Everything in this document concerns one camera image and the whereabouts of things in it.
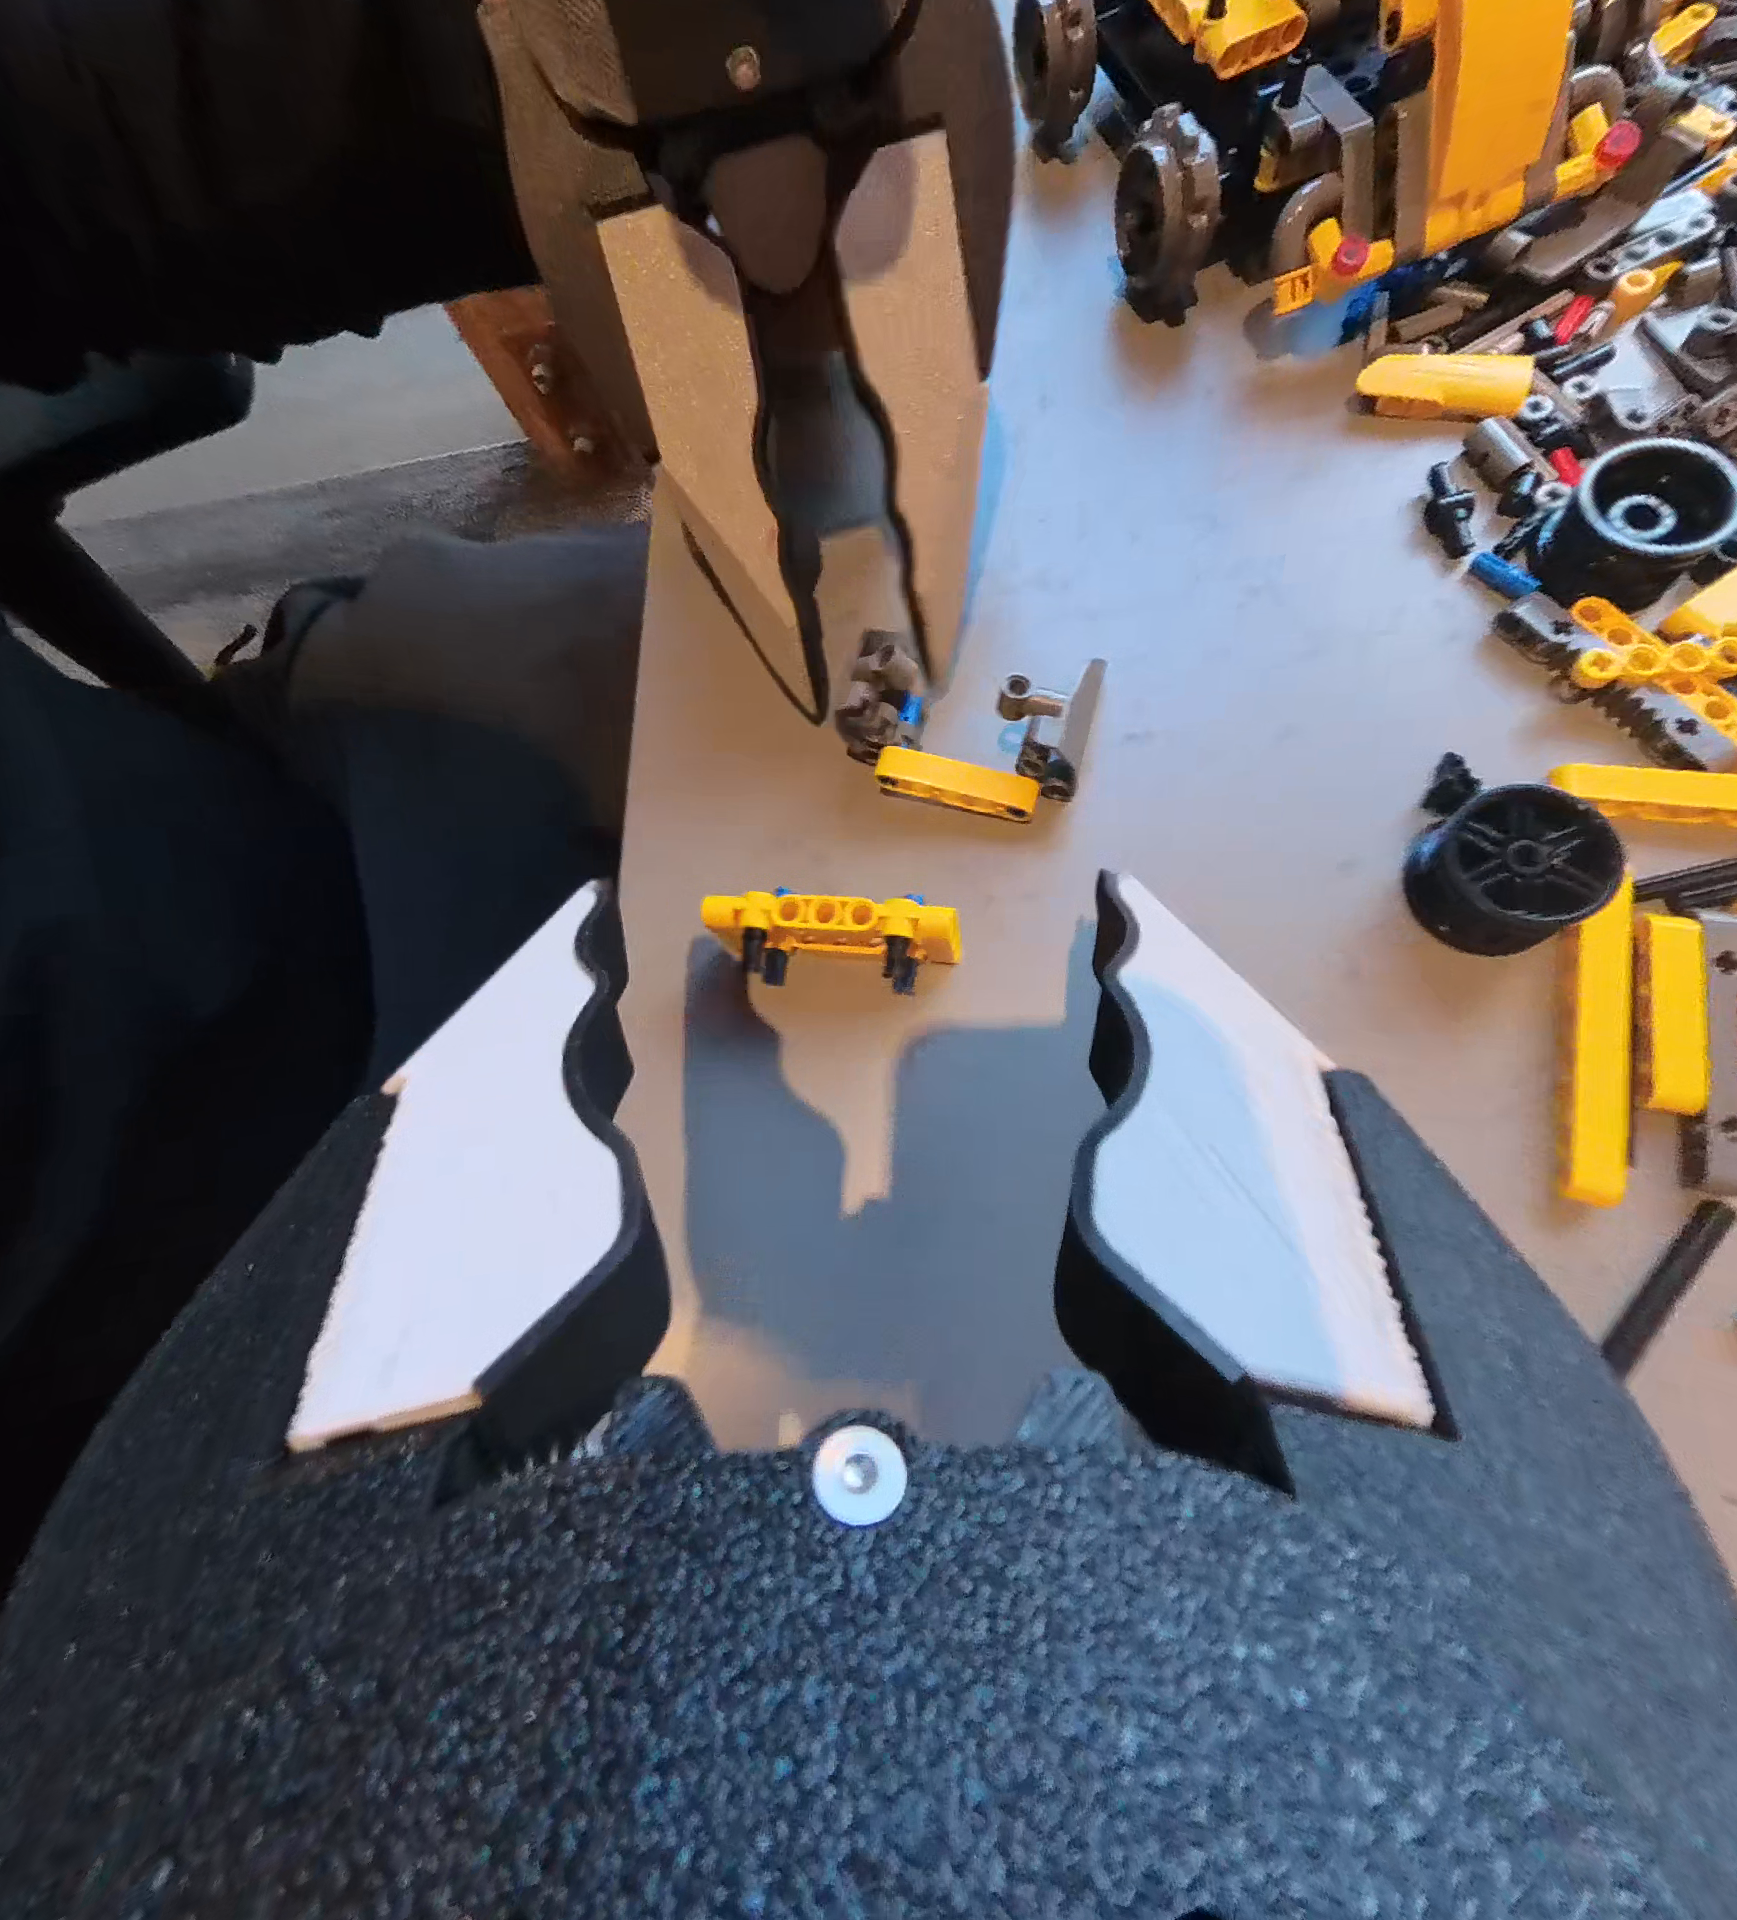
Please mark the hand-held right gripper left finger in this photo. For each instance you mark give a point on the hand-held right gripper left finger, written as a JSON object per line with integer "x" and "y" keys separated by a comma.
{"x": 477, "y": 1200}

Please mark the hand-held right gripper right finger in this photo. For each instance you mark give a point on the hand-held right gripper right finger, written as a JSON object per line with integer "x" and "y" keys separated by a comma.
{"x": 1244, "y": 1200}

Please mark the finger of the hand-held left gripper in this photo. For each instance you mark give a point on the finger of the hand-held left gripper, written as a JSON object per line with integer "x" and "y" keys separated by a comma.
{"x": 690, "y": 377}
{"x": 937, "y": 300}

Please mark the yellow frame brick with pins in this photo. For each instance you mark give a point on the yellow frame brick with pins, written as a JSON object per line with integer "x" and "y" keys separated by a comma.
{"x": 930, "y": 938}

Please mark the grey and yellow brick assembly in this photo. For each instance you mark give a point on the grey and yellow brick assembly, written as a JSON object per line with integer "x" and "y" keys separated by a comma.
{"x": 956, "y": 782}

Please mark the person's left forearm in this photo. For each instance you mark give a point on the person's left forearm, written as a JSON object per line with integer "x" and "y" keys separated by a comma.
{"x": 211, "y": 183}

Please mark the grey desk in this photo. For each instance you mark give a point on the grey desk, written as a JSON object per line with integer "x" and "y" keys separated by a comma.
{"x": 1258, "y": 675}

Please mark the person's grey trousers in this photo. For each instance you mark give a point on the person's grey trousers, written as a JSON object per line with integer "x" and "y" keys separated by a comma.
{"x": 477, "y": 646}

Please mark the black toy wheel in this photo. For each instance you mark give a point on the black toy wheel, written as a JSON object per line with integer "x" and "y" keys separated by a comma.
{"x": 1512, "y": 887}

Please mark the short black axle rod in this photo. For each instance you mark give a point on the short black axle rod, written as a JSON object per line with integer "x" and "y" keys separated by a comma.
{"x": 1670, "y": 1288}

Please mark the black pin connector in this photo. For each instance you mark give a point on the black pin connector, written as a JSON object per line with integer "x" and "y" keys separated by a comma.
{"x": 1447, "y": 517}
{"x": 1447, "y": 787}

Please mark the short yellow beam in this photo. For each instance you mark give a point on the short yellow beam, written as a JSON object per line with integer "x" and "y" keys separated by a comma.
{"x": 1677, "y": 1023}

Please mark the grey gear rack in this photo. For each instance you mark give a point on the grey gear rack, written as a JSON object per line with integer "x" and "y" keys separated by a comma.
{"x": 1723, "y": 1141}
{"x": 1530, "y": 629}

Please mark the yellow curved panel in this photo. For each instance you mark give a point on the yellow curved panel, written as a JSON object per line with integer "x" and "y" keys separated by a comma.
{"x": 1440, "y": 387}

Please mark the yellow black brick vehicle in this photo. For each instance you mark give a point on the yellow black brick vehicle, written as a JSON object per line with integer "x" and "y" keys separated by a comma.
{"x": 1484, "y": 136}

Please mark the black office chair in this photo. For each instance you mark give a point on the black office chair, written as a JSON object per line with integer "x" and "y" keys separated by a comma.
{"x": 102, "y": 426}

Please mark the long flat yellow beam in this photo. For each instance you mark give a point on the long flat yellow beam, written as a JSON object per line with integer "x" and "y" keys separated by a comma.
{"x": 1680, "y": 797}

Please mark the blue pin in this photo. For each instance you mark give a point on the blue pin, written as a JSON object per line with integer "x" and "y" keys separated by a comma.
{"x": 1502, "y": 576}

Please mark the long yellow holed liftarm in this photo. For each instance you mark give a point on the long yellow holed liftarm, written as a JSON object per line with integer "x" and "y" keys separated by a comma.
{"x": 1729, "y": 720}

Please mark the black toothed wheel hub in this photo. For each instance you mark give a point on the black toothed wheel hub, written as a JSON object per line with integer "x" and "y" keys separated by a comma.
{"x": 1588, "y": 556}

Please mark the pile of loose grey bricks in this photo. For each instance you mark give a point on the pile of loose grey bricks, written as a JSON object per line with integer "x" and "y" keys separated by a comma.
{"x": 1694, "y": 226}

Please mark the brown wooden desk bracket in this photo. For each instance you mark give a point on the brown wooden desk bracket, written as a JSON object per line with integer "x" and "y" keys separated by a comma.
{"x": 495, "y": 353}

